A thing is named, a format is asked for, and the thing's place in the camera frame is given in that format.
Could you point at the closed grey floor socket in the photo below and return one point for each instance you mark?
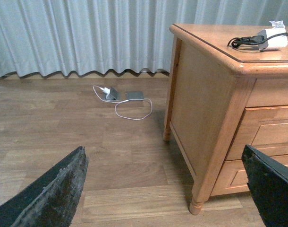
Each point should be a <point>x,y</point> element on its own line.
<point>134,95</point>

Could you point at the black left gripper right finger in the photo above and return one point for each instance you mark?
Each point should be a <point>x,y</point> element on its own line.
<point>268,184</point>

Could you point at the open grey floor socket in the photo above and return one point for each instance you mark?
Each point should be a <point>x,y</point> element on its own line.
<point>113,96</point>

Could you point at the white floor charger plug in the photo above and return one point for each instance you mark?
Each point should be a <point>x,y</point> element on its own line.
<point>105,90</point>

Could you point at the light wooden nightstand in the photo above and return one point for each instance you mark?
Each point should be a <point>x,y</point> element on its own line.
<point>210,86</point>

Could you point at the nightstand drawer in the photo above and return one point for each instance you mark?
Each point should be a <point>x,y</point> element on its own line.
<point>231,179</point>
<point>265,129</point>

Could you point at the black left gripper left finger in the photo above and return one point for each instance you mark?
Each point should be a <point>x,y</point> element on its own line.
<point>52,199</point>

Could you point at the white pleated curtain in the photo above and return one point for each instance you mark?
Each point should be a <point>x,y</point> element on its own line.
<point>47,36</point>

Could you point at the white charger adapter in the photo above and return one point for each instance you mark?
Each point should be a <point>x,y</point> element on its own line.
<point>274,38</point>

